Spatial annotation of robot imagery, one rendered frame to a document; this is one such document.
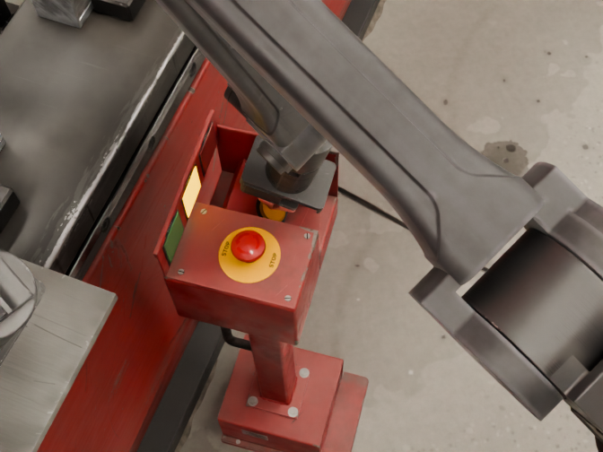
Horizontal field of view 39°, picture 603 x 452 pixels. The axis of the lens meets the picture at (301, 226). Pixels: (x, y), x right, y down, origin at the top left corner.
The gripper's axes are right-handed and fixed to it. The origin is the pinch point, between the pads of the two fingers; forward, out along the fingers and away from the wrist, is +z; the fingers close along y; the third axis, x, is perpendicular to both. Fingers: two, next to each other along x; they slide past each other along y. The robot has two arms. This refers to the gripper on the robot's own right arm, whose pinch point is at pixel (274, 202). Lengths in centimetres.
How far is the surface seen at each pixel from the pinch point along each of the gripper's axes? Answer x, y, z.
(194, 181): 4.3, 10.0, -6.5
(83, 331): 29.7, 13.3, -25.2
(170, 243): 12.5, 9.9, -6.5
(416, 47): -88, -26, 71
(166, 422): 18, 2, 71
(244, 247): 10.5, 2.0, -8.0
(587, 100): -83, -66, 60
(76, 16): -9.8, 29.9, -8.6
